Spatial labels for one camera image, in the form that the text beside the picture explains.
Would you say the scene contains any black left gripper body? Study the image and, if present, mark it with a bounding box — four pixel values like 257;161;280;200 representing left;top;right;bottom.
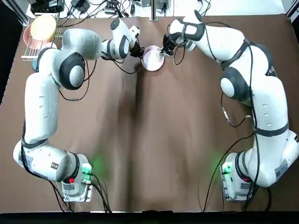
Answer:
128;42;141;58

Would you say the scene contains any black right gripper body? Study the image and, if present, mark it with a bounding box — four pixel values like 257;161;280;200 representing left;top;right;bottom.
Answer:
163;33;176;51

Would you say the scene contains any pink plate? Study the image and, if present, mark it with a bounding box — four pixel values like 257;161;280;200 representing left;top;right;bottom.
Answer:
142;45;165;72

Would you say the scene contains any yellow plate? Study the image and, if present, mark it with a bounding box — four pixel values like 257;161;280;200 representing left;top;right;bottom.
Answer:
30;15;57;42

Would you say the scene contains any grey USB hub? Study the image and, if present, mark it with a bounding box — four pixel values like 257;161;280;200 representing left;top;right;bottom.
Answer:
104;1;121;14

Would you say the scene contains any black power adapter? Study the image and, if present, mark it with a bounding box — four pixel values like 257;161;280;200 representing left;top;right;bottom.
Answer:
71;0;90;14

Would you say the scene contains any black electronic box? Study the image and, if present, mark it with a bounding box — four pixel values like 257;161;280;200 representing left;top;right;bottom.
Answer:
30;0;65;12

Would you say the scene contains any salmon pink bowl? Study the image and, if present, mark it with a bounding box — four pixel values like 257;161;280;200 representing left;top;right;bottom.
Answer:
23;23;47;47

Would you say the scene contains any silver metal post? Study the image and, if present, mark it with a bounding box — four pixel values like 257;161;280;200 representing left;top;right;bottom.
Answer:
150;0;159;21

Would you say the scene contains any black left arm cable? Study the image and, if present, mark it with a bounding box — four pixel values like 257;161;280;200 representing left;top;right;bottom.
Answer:
21;38;143;178

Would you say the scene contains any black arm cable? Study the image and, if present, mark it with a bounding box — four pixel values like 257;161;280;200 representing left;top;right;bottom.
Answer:
21;38;143;178
166;21;260;194

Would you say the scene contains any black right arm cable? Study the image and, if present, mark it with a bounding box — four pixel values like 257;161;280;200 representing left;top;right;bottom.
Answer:
166;21;260;194

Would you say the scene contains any silver wire dish rack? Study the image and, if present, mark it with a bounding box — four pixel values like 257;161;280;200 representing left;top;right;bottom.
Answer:
21;22;64;61

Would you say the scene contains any silver aluminium frame rail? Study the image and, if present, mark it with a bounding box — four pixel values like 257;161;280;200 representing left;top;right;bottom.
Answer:
17;4;31;25
285;0;299;23

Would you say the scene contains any thin black cable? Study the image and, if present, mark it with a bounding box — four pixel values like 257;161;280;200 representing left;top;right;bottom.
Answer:
203;133;256;213

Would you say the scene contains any black base cable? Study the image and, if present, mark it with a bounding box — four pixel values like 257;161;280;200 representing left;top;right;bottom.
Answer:
90;179;108;213
88;172;113;213
256;184;273;212

